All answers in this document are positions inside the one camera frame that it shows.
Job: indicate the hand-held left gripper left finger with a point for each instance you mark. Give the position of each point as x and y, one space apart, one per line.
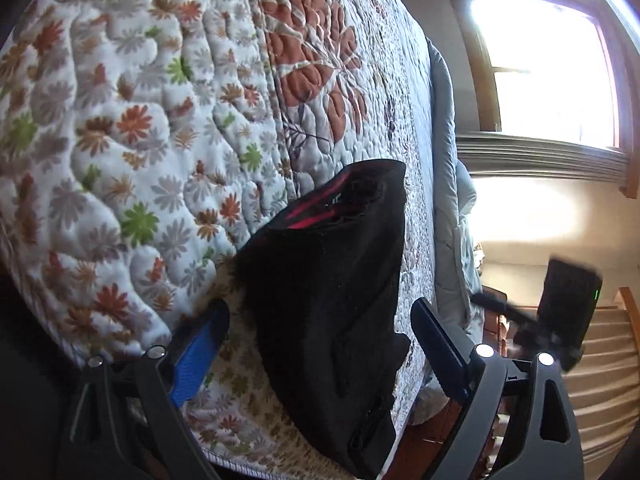
195 355

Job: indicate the grey duvet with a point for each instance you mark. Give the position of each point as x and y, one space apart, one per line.
462 240

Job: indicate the beige curtain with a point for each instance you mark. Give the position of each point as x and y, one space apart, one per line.
605 400

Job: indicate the grey striped curtain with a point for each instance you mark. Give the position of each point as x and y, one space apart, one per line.
540 157

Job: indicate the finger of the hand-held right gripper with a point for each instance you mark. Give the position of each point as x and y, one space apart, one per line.
500 307

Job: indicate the window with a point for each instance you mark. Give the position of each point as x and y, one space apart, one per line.
540 70

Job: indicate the floral quilted bedspread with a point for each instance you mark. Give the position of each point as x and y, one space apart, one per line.
125 110

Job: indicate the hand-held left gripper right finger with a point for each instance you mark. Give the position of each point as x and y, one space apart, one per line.
442 355

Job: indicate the wooden headboard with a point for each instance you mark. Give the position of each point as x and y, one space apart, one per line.
492 331

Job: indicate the black pants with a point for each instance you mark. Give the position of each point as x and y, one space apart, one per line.
325 310

